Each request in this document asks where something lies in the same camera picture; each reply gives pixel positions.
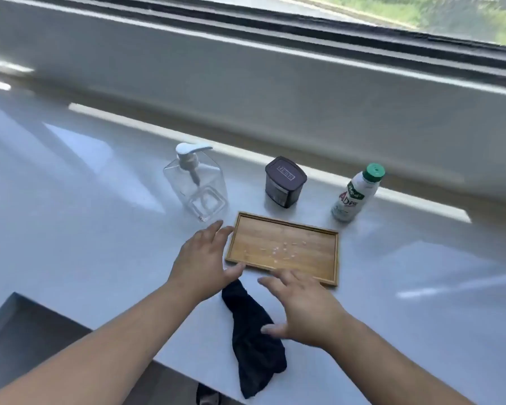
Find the person's left hand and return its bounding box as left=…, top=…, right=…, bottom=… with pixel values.
left=168, top=220, right=247, bottom=307

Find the person's right hand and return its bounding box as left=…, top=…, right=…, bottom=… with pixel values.
left=257, top=268, right=351, bottom=354

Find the black cloth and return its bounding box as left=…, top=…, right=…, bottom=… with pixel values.
left=221, top=278, right=288, bottom=400

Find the wooden tray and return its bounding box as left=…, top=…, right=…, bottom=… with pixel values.
left=224, top=211, right=340, bottom=287

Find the clear soap pump dispenser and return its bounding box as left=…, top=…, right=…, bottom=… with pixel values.
left=163, top=142, right=229, bottom=223

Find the dark lidded jar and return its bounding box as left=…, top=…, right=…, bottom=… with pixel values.
left=264, top=155, right=308, bottom=209

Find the white green-capped bottle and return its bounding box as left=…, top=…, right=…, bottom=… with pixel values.
left=331, top=163, right=386, bottom=223

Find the person's left forearm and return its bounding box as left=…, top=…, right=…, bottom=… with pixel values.
left=0, top=278, right=207, bottom=405

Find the person's right forearm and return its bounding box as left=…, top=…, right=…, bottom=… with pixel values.
left=325, top=312, right=478, bottom=405

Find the black window frame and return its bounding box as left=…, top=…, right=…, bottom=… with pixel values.
left=0, top=0, right=506, bottom=74

